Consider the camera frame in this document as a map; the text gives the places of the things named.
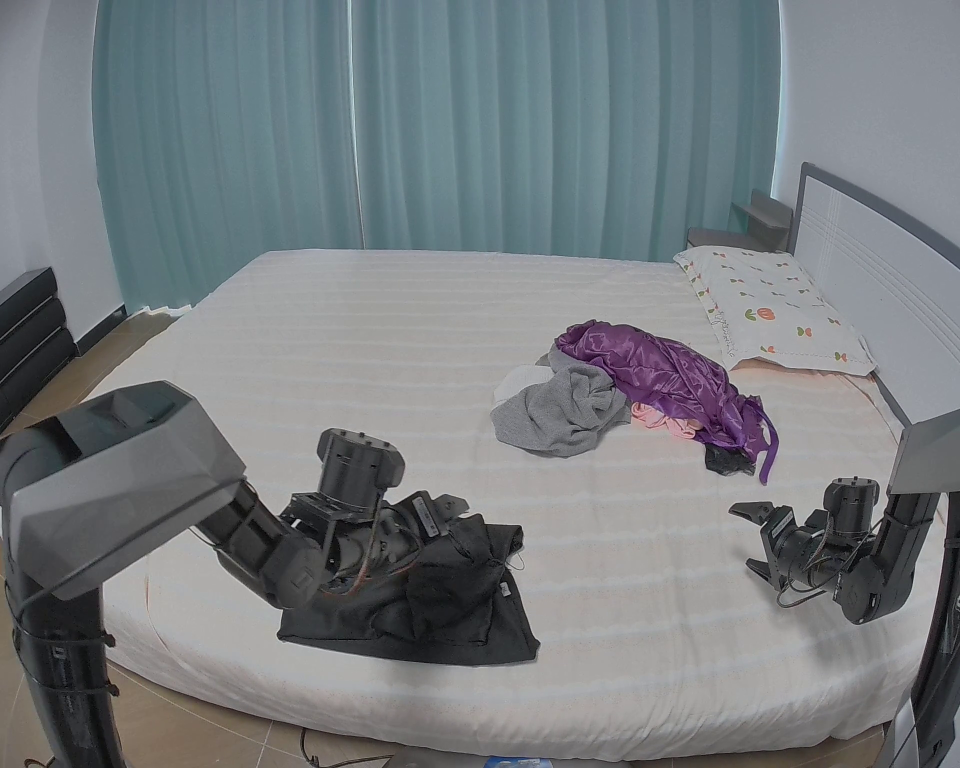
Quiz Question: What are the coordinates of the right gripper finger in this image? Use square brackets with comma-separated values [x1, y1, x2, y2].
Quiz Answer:
[744, 555, 786, 591]
[728, 500, 783, 528]

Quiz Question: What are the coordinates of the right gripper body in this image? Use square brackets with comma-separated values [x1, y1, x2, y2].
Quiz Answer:
[757, 506, 828, 595]

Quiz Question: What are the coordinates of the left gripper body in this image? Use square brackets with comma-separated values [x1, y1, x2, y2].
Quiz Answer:
[367, 491, 481, 580]

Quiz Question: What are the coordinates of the black T-shirt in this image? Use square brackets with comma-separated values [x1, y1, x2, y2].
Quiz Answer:
[277, 491, 541, 667]

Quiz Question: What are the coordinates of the small black garment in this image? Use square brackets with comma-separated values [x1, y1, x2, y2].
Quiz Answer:
[703, 446, 757, 478]

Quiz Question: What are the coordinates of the pink garment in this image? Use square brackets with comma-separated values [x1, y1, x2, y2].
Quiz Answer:
[630, 401, 708, 441]

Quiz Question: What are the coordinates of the purple satin garment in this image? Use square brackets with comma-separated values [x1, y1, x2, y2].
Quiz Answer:
[555, 321, 781, 486]

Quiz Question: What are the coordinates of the white garment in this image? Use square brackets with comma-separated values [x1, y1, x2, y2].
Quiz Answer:
[493, 365, 558, 406]

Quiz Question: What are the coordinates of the grey garment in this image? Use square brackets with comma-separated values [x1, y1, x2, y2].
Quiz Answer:
[491, 365, 631, 459]

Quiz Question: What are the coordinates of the bed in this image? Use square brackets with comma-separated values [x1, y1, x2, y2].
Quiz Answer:
[97, 161, 960, 759]

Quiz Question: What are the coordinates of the white printed pillow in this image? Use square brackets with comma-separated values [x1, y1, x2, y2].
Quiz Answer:
[672, 243, 879, 374]

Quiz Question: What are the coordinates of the grey bedside table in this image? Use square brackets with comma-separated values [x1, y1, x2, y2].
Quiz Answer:
[686, 189, 794, 252]

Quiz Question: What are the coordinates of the blue-green curtain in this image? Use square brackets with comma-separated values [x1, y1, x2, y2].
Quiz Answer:
[351, 0, 781, 264]
[91, 0, 365, 318]

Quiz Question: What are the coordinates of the dark chest of drawers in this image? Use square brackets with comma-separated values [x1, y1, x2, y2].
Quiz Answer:
[0, 267, 76, 438]

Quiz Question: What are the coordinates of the black cable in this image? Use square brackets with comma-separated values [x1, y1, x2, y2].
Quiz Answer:
[298, 726, 335, 768]

